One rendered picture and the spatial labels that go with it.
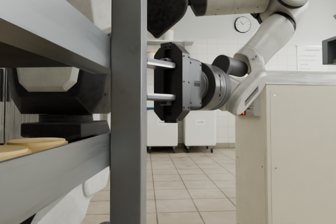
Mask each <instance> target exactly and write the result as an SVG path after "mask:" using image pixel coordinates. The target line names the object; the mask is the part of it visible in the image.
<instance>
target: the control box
mask: <svg viewBox="0 0 336 224"><path fill-rule="evenodd" d="M243 113H244V114H243ZM243 113H241V114H239V115H237V116H261V98H260V94H259V95H258V96H257V97H256V98H255V99H254V101H253V102H252V103H251V104H250V105H249V106H248V107H247V109H246V110H245V111H244V112H243Z"/></svg>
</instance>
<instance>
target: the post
mask: <svg viewBox="0 0 336 224"><path fill-rule="evenodd" d="M109 224H147V0H111V89H110V215H109Z"/></svg>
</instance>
